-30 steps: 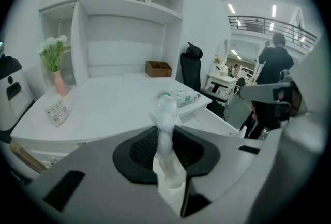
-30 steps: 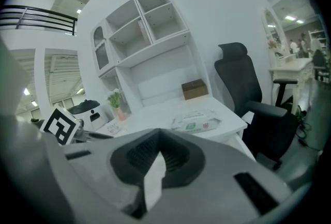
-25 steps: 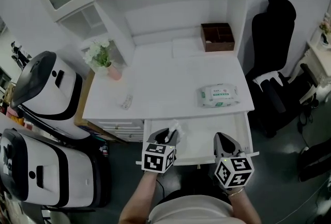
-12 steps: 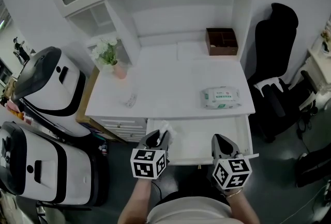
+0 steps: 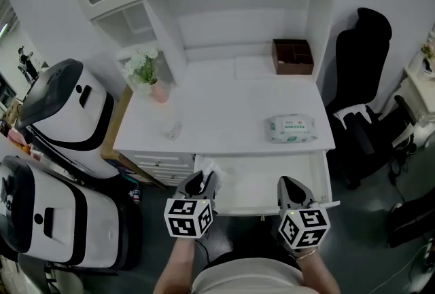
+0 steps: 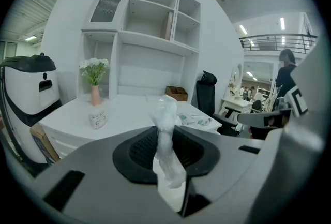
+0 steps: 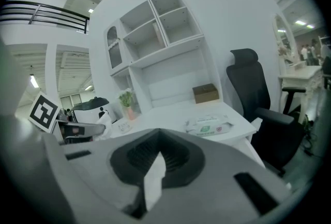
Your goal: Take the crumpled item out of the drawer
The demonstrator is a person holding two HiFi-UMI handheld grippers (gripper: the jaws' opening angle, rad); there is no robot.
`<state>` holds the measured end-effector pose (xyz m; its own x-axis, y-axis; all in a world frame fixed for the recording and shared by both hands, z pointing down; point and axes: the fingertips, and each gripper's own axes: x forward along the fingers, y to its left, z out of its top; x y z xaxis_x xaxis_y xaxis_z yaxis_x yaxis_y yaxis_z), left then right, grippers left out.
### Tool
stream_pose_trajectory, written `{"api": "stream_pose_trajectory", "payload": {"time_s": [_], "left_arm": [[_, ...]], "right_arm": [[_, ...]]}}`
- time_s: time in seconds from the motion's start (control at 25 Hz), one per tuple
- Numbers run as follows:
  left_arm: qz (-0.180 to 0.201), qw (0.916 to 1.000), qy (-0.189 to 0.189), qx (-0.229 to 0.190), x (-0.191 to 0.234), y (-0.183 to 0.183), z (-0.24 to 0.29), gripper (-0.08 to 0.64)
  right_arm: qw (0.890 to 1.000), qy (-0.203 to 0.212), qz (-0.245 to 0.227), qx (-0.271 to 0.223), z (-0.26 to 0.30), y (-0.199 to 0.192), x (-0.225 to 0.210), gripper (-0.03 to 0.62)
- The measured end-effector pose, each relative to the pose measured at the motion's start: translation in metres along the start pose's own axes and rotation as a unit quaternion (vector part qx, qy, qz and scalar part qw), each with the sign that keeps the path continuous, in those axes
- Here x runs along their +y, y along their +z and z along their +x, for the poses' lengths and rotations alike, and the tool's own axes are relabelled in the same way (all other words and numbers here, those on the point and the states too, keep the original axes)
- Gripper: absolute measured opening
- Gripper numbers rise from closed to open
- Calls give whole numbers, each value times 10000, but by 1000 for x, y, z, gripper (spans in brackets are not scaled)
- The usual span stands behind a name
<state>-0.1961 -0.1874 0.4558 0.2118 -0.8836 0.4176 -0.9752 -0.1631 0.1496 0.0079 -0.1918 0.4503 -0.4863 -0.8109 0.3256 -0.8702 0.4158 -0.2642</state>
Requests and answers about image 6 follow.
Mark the black office chair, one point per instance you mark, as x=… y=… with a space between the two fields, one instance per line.
x=205 y=96

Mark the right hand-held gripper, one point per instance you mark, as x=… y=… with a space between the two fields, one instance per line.
x=300 y=80

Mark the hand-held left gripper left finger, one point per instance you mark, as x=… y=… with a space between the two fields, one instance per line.
x=103 y=166

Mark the white wet wipes pack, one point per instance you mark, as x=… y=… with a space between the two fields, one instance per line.
x=194 y=118

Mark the small clear packet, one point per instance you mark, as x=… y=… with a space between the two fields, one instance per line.
x=97 y=120

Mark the black metal railing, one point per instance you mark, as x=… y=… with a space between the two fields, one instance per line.
x=279 y=43

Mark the white and black robot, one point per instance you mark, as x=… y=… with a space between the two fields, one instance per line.
x=28 y=93

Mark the white desk with hutch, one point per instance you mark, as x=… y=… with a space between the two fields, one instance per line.
x=134 y=114

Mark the brown book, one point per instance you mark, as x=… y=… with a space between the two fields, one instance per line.
x=167 y=26

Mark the white flower bunch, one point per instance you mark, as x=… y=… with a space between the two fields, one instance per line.
x=94 y=69

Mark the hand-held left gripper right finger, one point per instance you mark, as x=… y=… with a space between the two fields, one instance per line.
x=245 y=179

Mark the cardboard box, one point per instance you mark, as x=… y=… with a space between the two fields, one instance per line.
x=42 y=142

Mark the pink vase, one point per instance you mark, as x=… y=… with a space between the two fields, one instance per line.
x=95 y=96

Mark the brown wooden organizer box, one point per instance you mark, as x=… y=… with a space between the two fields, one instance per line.
x=178 y=95

